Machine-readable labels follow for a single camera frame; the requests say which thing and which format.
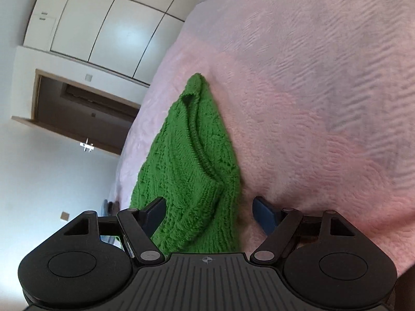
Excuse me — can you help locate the green knitted sweater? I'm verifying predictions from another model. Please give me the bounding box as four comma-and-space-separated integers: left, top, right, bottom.
130, 73, 240, 256

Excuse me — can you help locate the white wardrobe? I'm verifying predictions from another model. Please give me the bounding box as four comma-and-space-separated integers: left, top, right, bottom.
24, 0, 199, 85

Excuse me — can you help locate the brown room door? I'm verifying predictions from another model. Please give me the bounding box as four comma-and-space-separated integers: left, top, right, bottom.
11, 69, 140, 155

